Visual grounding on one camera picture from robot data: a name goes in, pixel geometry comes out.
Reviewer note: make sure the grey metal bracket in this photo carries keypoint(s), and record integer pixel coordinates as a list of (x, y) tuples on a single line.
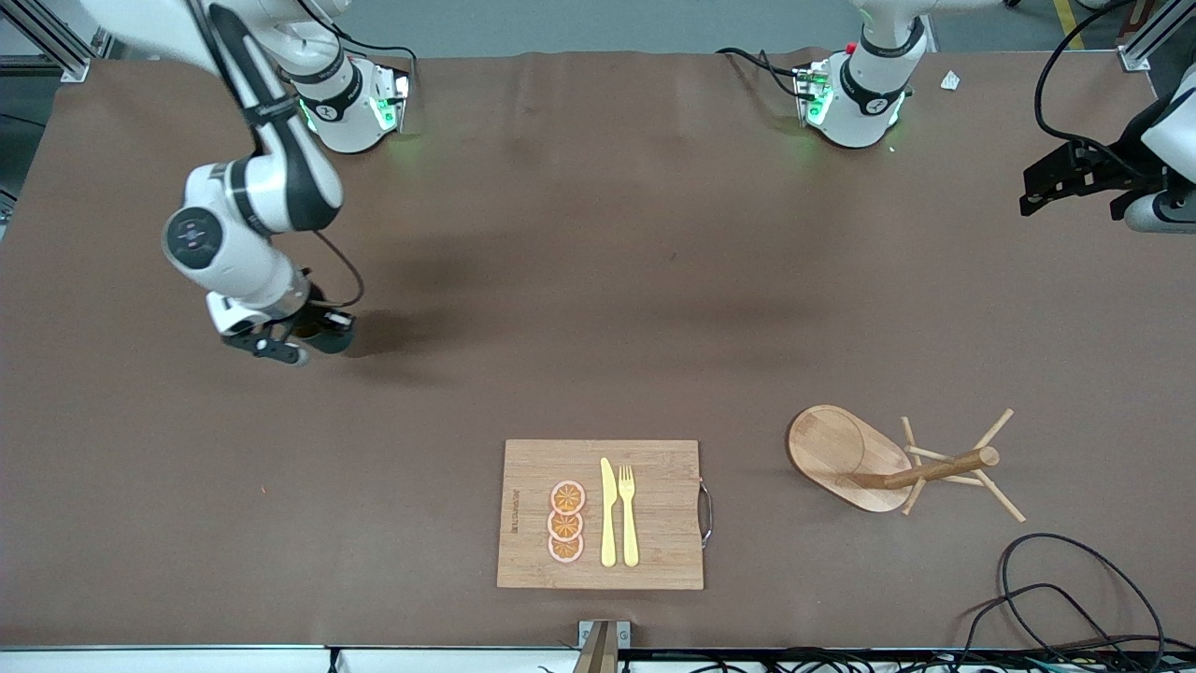
[(624, 634)]

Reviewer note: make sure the wooden cutting board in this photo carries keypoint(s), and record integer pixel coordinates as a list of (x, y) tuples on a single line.
[(654, 505)]

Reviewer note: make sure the orange slice toy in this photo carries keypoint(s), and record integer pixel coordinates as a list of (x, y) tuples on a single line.
[(565, 526), (567, 497), (565, 550)]

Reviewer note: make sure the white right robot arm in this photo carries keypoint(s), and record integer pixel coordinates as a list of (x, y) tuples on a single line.
[(280, 187)]

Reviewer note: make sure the yellow plastic knife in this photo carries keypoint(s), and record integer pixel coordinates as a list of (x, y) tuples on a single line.
[(608, 523)]

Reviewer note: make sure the brown post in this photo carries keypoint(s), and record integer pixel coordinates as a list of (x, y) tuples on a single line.
[(598, 654)]

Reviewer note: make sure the white paper scrap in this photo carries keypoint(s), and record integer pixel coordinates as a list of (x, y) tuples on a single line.
[(950, 80)]

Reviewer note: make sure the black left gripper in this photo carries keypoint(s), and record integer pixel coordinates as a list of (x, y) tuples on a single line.
[(1112, 166)]

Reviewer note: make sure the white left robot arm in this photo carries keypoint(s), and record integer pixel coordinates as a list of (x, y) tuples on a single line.
[(864, 103)]

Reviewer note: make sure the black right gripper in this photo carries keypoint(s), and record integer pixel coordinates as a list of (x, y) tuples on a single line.
[(316, 327)]

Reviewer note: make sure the yellow plastic fork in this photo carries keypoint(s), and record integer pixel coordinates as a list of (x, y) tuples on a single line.
[(630, 533)]

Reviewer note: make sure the wooden cup rack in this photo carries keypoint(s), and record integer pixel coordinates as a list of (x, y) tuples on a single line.
[(841, 453)]

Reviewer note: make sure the dark teal cup yellow inside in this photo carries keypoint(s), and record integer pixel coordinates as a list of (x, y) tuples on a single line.
[(332, 341)]

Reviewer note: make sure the white table edge rail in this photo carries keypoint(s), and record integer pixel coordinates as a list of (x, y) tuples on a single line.
[(187, 660)]

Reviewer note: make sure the brown table cover mat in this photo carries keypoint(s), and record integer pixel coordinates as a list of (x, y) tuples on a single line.
[(561, 280)]

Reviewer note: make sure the aluminium frame profile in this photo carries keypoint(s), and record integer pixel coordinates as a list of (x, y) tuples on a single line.
[(1145, 47), (56, 51)]

